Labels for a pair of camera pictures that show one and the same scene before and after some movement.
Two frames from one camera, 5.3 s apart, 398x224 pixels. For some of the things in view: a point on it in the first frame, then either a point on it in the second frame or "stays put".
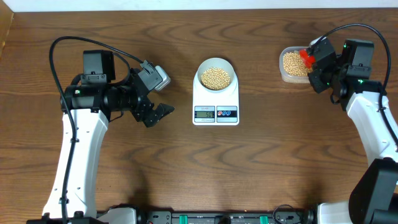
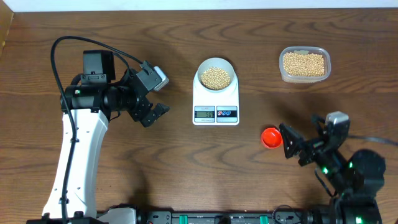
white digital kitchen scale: [216, 109] stays put
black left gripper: [141, 111] stays put
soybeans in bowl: [215, 78] stays put
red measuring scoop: [308, 60] to [271, 137]
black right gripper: [314, 76] to [311, 147]
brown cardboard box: [6, 18] stays put
